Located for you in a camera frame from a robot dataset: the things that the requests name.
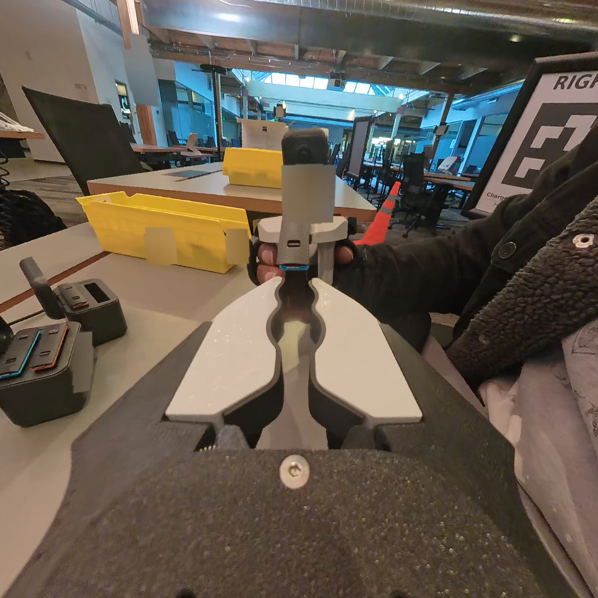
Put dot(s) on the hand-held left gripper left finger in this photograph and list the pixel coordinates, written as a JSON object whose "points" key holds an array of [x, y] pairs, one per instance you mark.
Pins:
{"points": [[224, 369]]}

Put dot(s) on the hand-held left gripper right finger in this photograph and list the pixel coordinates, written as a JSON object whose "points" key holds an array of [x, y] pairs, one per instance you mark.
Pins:
{"points": [[364, 369]]}

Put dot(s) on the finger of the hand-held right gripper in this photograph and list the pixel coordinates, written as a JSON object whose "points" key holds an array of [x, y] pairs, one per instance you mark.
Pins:
{"points": [[326, 262]]}

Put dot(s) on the black battery charging case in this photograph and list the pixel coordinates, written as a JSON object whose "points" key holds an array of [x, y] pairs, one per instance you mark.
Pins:
{"points": [[47, 392], [103, 322]]}

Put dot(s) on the yellow plastic bin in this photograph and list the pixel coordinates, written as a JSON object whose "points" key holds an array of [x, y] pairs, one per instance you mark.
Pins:
{"points": [[248, 168], [121, 224]]}

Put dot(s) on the orange safety cone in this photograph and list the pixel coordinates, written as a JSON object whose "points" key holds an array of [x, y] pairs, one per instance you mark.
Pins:
{"points": [[383, 220]]}

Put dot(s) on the brown wooden table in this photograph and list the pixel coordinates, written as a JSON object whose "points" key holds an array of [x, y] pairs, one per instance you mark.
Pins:
{"points": [[206, 182]]}

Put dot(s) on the black office chair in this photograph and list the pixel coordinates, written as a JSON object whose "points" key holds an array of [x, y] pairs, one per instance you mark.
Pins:
{"points": [[416, 187], [84, 140]]}

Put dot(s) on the black backpack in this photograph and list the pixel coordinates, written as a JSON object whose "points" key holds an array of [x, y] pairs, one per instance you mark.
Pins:
{"points": [[28, 220]]}

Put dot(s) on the black white tag sign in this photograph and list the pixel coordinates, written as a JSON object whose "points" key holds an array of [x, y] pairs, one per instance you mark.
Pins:
{"points": [[561, 121]]}

